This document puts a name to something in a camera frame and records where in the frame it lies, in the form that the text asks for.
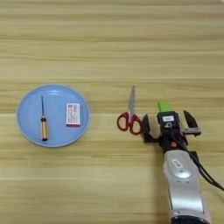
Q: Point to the blue round plate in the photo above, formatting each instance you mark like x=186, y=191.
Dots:
x=32, y=116

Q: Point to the small white and pink box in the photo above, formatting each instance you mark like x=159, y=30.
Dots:
x=73, y=115

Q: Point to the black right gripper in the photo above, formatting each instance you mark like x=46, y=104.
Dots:
x=172, y=140

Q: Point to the green rectangular block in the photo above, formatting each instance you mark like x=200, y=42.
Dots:
x=164, y=106

